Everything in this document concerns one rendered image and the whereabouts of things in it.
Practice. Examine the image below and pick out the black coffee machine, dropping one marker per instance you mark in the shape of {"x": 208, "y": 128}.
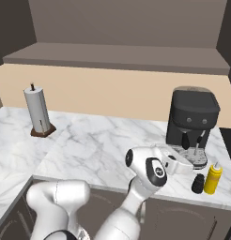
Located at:
{"x": 192, "y": 112}

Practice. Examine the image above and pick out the dark grey cabinet door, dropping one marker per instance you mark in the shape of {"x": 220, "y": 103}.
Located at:
{"x": 186, "y": 220}
{"x": 103, "y": 207}
{"x": 14, "y": 220}

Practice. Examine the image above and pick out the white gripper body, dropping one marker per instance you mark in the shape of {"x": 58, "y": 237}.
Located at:
{"x": 180, "y": 165}

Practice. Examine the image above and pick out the white paper towel roll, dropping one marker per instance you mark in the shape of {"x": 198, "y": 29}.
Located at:
{"x": 36, "y": 108}

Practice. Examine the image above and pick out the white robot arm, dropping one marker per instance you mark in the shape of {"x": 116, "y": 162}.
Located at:
{"x": 137, "y": 193}

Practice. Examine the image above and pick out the black hob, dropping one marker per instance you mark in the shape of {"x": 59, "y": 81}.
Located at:
{"x": 229, "y": 145}

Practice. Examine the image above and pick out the black pepper shaker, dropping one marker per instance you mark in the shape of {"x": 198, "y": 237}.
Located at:
{"x": 198, "y": 184}

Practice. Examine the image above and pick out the brown wooden towel holder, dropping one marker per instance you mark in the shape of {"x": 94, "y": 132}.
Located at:
{"x": 42, "y": 132}

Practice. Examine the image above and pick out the grey-brown overhead cabinet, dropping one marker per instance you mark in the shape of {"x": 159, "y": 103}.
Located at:
{"x": 120, "y": 37}

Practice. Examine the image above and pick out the yellow squeeze bottle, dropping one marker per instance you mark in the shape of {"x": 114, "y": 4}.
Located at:
{"x": 213, "y": 180}

